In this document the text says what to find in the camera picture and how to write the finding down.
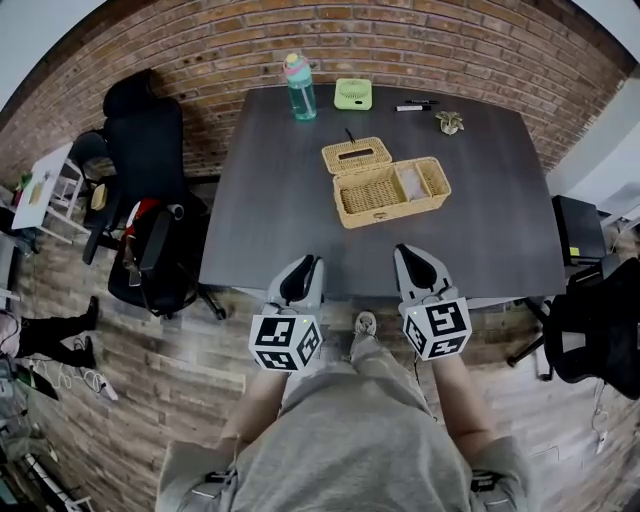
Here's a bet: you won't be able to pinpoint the black drawer cabinet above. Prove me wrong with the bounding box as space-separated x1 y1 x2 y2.
551 194 609 269

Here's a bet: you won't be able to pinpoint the white floor cable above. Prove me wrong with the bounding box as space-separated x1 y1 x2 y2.
29 357 101 394

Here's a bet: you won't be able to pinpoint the teal water bottle pink lid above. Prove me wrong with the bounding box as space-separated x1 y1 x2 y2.
283 52 318 122

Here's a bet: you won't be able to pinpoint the person's right trouser leg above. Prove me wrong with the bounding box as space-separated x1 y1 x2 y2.
348 334 436 416

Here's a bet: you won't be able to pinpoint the white metal rack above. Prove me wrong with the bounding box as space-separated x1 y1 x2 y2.
0 449 96 512

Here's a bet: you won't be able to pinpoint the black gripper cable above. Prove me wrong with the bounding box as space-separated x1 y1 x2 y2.
412 357 439 421

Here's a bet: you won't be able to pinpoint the person's beige shoe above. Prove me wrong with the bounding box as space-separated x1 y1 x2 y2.
353 310 379 344

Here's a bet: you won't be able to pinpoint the dark table white legs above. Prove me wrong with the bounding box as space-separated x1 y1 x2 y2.
198 83 568 306

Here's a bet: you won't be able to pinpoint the wicker basket box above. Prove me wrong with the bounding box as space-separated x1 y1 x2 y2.
321 136 452 230

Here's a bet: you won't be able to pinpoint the person's left forearm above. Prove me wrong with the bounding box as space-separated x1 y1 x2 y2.
222 369 291 444

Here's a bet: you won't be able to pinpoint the person's grey shirt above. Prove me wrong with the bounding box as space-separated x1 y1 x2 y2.
157 359 534 512

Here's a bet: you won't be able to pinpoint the small black chair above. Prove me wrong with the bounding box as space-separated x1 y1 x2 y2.
69 130 114 221

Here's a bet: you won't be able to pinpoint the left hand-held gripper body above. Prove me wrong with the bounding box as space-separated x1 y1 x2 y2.
248 293 327 374

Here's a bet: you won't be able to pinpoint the brown strap bag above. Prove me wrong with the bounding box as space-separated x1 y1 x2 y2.
122 234 151 311

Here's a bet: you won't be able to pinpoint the pale plastic packet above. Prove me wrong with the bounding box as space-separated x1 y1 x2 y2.
396 166 432 202

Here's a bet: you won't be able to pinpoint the black mesh office chair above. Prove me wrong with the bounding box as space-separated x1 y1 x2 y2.
506 257 640 401

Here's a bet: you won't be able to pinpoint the tall black office chair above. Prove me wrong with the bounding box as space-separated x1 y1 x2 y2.
82 68 227 321

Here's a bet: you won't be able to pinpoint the red bag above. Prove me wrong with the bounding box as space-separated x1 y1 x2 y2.
124 198 161 236

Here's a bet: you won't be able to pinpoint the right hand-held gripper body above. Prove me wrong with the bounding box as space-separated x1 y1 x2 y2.
398 284 474 362

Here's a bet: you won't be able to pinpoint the green portable fan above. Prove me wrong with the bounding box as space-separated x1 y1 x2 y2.
333 77 374 110

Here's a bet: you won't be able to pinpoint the small potted succulent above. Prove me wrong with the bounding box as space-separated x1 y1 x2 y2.
434 110 466 136

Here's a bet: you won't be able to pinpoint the white side table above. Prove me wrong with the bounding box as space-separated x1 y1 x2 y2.
10 142 91 246

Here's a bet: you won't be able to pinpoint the person's right forearm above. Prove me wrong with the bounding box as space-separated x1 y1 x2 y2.
430 355 496 444

